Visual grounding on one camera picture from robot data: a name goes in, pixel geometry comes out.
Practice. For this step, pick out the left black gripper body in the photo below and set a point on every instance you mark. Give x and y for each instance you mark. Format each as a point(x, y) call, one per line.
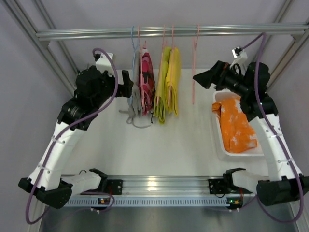
point(121, 89)

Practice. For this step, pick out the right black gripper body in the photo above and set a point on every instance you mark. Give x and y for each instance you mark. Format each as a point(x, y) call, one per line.
point(217, 75)

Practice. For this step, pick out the pink hanger of orange trousers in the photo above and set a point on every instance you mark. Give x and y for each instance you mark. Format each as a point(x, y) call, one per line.
point(195, 41)

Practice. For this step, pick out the orange trousers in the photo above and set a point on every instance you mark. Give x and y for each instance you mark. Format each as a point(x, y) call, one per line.
point(237, 134)

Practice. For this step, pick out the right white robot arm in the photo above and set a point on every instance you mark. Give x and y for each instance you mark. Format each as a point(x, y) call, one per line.
point(284, 182)

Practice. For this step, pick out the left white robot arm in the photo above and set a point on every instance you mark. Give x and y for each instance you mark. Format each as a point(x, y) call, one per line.
point(46, 182)

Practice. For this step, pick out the blue hanger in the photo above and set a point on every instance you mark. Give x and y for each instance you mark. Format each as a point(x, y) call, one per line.
point(134, 99)

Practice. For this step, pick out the pink camouflage trousers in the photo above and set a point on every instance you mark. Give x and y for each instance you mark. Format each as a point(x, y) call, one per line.
point(147, 82)

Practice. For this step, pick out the yellow trousers right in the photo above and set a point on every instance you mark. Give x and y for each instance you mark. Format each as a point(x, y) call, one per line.
point(173, 108)

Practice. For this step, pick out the yellow-green trousers left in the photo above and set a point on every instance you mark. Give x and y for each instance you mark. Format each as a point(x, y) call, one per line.
point(159, 111)

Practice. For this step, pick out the white plastic basket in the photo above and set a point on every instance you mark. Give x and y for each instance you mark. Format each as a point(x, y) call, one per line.
point(267, 133)

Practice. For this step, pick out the grey trousers with drawstring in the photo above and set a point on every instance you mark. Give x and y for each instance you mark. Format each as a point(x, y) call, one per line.
point(133, 112)

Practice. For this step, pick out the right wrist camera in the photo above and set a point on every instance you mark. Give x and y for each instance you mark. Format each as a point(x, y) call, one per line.
point(240, 57)

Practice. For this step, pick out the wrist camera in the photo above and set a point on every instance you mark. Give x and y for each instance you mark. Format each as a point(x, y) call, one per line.
point(240, 57)
point(102, 64)

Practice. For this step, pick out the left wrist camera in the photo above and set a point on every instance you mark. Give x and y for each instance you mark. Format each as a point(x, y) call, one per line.
point(102, 64)

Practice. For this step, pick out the aluminium hanging rail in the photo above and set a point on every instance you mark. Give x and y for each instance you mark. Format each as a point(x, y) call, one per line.
point(178, 31)

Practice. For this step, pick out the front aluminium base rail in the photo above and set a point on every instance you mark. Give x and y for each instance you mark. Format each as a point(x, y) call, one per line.
point(166, 184)

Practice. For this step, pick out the slotted grey cable duct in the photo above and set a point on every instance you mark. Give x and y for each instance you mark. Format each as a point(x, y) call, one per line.
point(149, 202)

